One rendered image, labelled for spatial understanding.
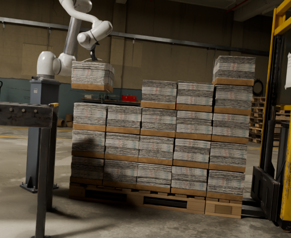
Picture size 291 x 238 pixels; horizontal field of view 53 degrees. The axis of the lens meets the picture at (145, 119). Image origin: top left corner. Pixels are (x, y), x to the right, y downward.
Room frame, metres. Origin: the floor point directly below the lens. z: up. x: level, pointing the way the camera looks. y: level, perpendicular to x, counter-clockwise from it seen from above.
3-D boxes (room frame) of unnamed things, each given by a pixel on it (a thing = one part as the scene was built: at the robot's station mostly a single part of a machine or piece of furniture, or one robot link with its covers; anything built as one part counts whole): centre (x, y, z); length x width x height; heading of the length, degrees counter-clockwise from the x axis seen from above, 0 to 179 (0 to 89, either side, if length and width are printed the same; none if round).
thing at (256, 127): (8.35, -3.67, 0.65); 1.33 x 0.94 x 1.30; 107
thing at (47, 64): (2.72, 0.94, 1.17); 0.18 x 0.16 x 0.22; 136
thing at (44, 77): (2.70, 0.96, 1.03); 0.22 x 0.18 x 0.06; 139
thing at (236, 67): (2.50, -0.71, 0.65); 0.39 x 0.30 x 1.29; 173
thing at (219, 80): (2.50, -0.70, 0.63); 0.38 x 0.29 x 0.97; 173
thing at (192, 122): (2.59, 0.02, 0.42); 1.17 x 0.39 x 0.83; 83
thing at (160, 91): (2.57, -0.12, 0.95); 0.38 x 0.29 x 0.23; 173
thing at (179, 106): (2.54, -0.41, 0.86); 0.38 x 0.29 x 0.04; 172
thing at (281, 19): (2.78, -1.18, 0.97); 0.09 x 0.09 x 1.75; 83
